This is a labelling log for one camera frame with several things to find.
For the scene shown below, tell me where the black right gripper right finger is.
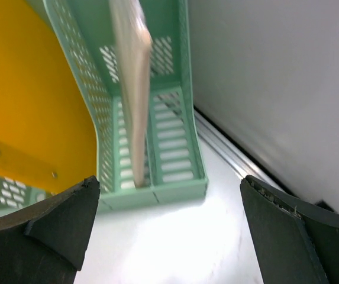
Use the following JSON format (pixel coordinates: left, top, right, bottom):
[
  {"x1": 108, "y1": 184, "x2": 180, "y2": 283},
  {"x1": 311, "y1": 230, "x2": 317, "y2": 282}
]
[{"x1": 240, "y1": 175, "x2": 339, "y2": 283}]

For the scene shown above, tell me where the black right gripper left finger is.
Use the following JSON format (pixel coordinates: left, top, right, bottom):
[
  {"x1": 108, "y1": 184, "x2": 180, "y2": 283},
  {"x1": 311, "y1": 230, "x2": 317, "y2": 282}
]
[{"x1": 0, "y1": 176, "x2": 100, "y2": 283}]

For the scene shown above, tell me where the yellow clip file folder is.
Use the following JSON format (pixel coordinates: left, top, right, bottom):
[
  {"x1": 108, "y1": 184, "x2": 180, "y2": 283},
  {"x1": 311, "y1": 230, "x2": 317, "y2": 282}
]
[{"x1": 0, "y1": 1, "x2": 96, "y2": 193}]

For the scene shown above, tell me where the clear zip document pouch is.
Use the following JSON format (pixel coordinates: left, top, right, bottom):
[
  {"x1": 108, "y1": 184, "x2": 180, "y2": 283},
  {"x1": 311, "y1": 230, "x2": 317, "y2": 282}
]
[{"x1": 109, "y1": 1, "x2": 153, "y2": 188}]

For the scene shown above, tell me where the green file rack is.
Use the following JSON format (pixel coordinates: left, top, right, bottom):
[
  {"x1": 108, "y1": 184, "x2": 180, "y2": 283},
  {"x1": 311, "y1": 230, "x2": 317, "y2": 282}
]
[{"x1": 0, "y1": 1, "x2": 208, "y2": 216}]

